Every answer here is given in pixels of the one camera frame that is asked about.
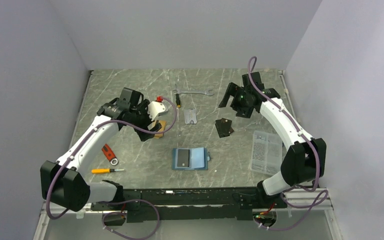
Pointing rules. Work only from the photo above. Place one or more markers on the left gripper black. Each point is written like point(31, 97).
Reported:
point(143, 107)

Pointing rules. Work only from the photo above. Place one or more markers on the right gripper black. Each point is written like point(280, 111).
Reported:
point(234, 90)

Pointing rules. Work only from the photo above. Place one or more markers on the single black credit card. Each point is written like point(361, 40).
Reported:
point(182, 158)

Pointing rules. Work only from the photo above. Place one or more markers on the blue leather card holder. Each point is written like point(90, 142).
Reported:
point(199, 159)

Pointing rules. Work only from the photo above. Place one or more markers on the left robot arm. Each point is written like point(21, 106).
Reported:
point(62, 180)

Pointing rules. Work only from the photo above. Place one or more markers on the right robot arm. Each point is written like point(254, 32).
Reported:
point(305, 155)

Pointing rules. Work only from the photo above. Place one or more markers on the black credit card stack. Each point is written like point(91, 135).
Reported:
point(224, 127)

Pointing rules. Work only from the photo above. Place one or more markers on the silver credit card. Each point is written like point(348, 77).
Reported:
point(190, 117)

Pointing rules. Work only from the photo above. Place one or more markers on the silver open-end wrench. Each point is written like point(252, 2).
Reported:
point(209, 92)

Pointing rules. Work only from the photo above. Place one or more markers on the red adjustable wrench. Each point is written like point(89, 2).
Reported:
point(109, 154)

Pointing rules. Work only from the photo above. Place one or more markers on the clear plastic screw box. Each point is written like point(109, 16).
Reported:
point(266, 153)

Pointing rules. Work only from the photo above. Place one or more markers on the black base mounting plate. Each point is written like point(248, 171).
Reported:
point(240, 203)

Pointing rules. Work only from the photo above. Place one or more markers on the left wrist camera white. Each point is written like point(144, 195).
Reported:
point(157, 108)

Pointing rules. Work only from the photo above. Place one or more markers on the yellow handle screwdriver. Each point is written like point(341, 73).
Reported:
point(105, 170)

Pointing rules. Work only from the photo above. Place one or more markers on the aluminium frame rail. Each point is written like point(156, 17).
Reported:
point(297, 223)

